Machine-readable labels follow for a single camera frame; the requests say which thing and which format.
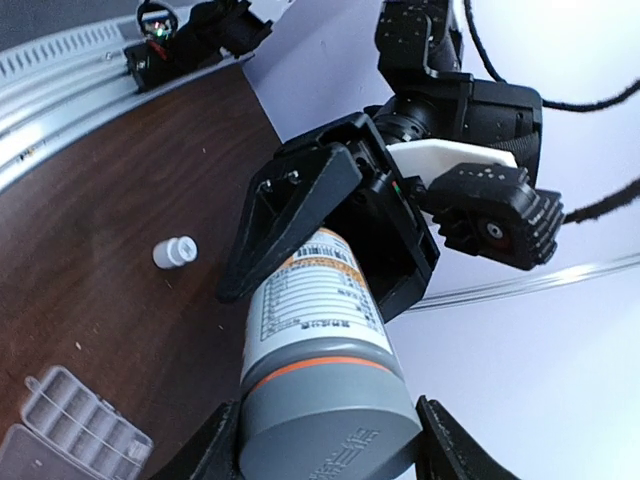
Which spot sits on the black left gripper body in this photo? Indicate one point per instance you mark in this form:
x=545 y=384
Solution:
x=385 y=228

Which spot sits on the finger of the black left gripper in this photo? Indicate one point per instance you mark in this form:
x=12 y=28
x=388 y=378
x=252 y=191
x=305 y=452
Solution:
x=287 y=201

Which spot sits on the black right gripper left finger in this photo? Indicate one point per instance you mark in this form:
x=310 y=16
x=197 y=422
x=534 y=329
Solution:
x=211 y=453

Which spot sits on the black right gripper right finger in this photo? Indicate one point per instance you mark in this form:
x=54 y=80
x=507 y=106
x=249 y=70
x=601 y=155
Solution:
x=448 y=452

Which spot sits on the grey cap pill bottle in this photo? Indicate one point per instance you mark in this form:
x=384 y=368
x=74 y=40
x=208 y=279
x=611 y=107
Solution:
x=323 y=393

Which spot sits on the clear plastic pill organizer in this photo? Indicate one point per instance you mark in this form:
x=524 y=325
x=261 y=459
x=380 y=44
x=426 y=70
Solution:
x=69 y=432

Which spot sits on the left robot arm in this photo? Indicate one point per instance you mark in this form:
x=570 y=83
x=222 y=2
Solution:
x=417 y=42

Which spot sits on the small white dropper bottle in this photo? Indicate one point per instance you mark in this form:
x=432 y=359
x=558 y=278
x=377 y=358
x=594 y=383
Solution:
x=175 y=252

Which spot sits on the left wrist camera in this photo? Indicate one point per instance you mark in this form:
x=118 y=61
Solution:
x=481 y=200

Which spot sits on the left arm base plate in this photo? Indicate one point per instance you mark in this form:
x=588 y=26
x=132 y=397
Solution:
x=170 y=50

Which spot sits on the aluminium front rail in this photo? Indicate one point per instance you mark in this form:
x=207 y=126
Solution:
x=60 y=87

